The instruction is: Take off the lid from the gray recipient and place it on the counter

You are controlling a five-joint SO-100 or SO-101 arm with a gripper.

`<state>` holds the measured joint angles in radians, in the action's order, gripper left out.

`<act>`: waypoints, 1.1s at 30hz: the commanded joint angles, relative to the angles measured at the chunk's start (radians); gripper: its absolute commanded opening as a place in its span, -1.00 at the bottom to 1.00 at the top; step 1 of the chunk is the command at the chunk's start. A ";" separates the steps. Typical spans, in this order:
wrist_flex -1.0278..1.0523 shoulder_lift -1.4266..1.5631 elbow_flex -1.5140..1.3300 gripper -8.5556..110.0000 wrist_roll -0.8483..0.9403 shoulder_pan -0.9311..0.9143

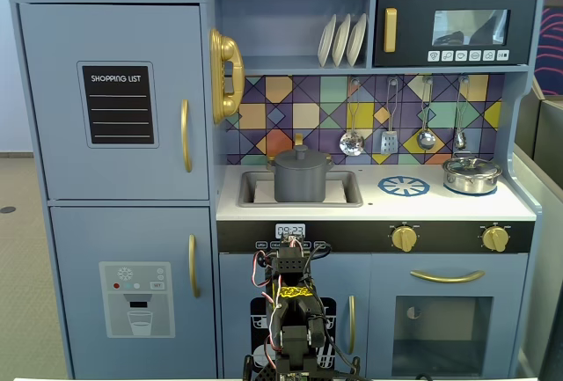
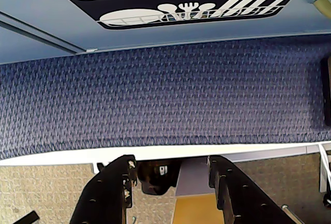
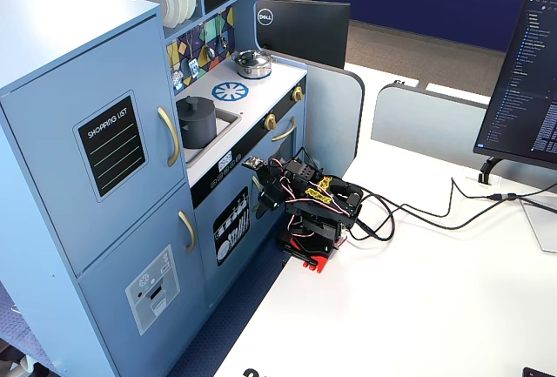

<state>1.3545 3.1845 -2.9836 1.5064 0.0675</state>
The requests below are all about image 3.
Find dark gray toy pot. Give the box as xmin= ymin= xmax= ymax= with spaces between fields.
xmin=176 ymin=104 xmax=218 ymax=150

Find gray monitor base plate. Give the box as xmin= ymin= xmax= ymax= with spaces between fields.
xmin=519 ymin=196 xmax=557 ymax=254

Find hanging silver toy spatula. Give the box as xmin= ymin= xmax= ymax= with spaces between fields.
xmin=187 ymin=30 xmax=201 ymax=80

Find blue wooden toy kitchen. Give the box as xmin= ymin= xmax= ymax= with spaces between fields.
xmin=0 ymin=0 xmax=311 ymax=377

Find gold oven door handle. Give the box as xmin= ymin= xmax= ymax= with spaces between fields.
xmin=271 ymin=116 xmax=299 ymax=143

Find gray toy sink basin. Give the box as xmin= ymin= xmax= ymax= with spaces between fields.
xmin=181 ymin=106 xmax=243 ymax=165

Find silver metal toy pot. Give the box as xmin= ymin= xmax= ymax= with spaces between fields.
xmin=234 ymin=57 xmax=273 ymax=80

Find black cable with adapter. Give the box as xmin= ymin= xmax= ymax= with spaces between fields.
xmin=347 ymin=178 xmax=520 ymax=244

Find small wrist camera board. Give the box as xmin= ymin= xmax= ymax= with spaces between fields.
xmin=242 ymin=155 xmax=268 ymax=172

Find black shopping list chalkboard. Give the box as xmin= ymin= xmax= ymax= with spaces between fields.
xmin=77 ymin=95 xmax=147 ymax=199

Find red robot base clamp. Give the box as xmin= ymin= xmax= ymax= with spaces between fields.
xmin=278 ymin=232 xmax=347 ymax=274

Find black Dell monitor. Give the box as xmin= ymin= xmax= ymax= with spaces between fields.
xmin=253 ymin=0 xmax=352 ymax=70

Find hanging silver toy ladle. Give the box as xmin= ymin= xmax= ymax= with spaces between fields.
xmin=203 ymin=24 xmax=217 ymax=61

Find tall gray desk divider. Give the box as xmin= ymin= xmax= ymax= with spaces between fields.
xmin=272 ymin=51 xmax=366 ymax=179

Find long gold fridge handle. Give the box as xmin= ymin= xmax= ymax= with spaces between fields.
xmin=157 ymin=105 xmax=181 ymax=168

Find silver glass pot lid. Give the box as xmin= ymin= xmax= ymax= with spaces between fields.
xmin=231 ymin=49 xmax=272 ymax=69

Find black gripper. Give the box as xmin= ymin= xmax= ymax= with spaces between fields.
xmin=255 ymin=157 xmax=305 ymax=213

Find black monitor with code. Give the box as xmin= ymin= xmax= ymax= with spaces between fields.
xmin=473 ymin=0 xmax=557 ymax=172

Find short gold freezer handle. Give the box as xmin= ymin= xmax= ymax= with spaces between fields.
xmin=178 ymin=210 xmax=198 ymax=253

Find low gray desk divider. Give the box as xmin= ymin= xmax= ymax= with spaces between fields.
xmin=370 ymin=82 xmax=557 ymax=192

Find dark gray pot lid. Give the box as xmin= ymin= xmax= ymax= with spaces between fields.
xmin=175 ymin=95 xmax=217 ymax=120

